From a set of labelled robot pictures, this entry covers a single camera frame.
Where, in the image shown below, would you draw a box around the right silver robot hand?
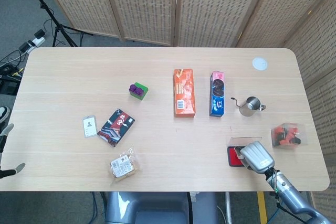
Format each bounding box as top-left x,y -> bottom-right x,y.
233,141 -> 275,174

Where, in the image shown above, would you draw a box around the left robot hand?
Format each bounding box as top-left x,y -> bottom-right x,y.
0,123 -> 26,180

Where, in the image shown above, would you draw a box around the clear box of orange clips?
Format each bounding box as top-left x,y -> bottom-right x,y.
270,122 -> 307,150

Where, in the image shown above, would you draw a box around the blue cookie box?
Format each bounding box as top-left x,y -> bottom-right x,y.
209,71 -> 226,117

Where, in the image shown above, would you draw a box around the orange snack box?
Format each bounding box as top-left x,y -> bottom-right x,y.
173,68 -> 197,119

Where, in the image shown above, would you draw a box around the dark red-black snack packet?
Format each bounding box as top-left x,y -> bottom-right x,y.
97,108 -> 136,148

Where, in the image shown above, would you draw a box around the black and white shoe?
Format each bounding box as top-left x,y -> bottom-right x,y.
0,105 -> 11,124

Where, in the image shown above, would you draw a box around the red ink pad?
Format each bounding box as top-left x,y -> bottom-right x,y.
227,136 -> 263,168

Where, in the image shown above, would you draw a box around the black floor equipment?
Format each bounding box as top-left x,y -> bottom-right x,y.
0,75 -> 20,95

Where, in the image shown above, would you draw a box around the steel gooseneck pitcher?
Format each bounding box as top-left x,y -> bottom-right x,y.
230,96 -> 267,117

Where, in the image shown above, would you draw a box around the metal table leg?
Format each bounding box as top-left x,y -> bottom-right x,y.
225,191 -> 234,224

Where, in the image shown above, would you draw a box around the ID badge card holder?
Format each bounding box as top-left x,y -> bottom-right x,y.
82,115 -> 98,138

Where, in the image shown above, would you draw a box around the white round table grommet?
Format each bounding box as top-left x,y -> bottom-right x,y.
252,57 -> 268,71

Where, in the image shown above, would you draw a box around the white power strip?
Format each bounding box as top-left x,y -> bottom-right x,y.
27,37 -> 46,48

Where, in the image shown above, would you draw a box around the grey robot torso base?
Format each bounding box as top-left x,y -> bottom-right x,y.
104,191 -> 218,224

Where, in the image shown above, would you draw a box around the black tripod stand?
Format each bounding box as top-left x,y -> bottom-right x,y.
19,0 -> 93,48

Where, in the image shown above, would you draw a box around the packaged bread slices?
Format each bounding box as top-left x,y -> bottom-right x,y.
109,147 -> 141,185

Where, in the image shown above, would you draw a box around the green and purple toy block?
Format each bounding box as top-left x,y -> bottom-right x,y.
128,82 -> 149,101

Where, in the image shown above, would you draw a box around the wooden rattan folding screen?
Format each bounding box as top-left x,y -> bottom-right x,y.
36,0 -> 336,224

